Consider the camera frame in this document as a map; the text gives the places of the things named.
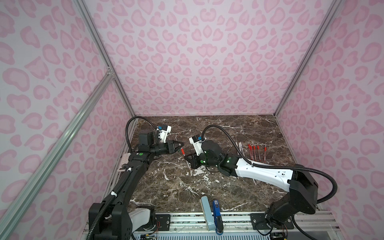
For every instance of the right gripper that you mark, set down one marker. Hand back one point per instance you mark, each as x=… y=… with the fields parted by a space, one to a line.
x=193 y=161

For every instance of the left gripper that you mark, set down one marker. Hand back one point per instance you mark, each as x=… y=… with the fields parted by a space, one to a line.
x=170 y=145

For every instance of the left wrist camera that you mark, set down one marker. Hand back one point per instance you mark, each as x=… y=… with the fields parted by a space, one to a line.
x=163 y=132

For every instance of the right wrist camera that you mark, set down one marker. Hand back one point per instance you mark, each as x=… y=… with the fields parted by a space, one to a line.
x=196 y=141

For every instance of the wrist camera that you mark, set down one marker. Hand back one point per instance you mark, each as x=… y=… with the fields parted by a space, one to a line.
x=163 y=132
x=196 y=141

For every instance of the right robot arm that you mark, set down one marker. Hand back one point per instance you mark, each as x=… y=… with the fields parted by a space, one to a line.
x=301 y=188

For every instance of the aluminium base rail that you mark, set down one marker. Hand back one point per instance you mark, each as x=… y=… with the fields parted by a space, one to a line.
x=238 y=226

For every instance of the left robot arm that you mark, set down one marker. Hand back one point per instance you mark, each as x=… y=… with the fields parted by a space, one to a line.
x=110 y=219

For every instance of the light blue box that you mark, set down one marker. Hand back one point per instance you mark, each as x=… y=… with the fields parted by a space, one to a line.
x=207 y=212

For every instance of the blue black tool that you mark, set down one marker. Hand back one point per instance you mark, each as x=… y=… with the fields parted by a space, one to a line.
x=218 y=218

